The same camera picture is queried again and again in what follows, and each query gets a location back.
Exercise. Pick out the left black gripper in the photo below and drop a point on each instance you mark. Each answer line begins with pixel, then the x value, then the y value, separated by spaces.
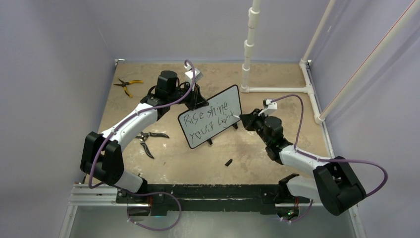
pixel 196 101

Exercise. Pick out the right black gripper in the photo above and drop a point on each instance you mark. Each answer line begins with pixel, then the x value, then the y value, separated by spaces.
pixel 249 119

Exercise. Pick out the small black-framed whiteboard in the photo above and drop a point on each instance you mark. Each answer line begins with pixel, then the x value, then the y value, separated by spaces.
pixel 201 125

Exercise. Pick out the black marker cap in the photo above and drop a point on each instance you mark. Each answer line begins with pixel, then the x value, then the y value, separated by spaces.
pixel 228 162

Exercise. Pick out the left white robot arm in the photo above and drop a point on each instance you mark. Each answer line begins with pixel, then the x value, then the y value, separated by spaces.
pixel 102 153

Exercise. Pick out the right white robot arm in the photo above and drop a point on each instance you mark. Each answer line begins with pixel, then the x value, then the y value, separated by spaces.
pixel 333 182

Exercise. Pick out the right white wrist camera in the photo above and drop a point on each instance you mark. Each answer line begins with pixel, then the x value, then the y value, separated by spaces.
pixel 269 107

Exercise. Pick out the black handled pliers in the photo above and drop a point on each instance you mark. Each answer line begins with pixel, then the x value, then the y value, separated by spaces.
pixel 143 137

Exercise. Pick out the yellow handled pliers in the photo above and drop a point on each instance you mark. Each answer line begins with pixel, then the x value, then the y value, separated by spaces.
pixel 125 84

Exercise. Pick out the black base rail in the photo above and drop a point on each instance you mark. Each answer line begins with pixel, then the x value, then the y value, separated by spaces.
pixel 266 199

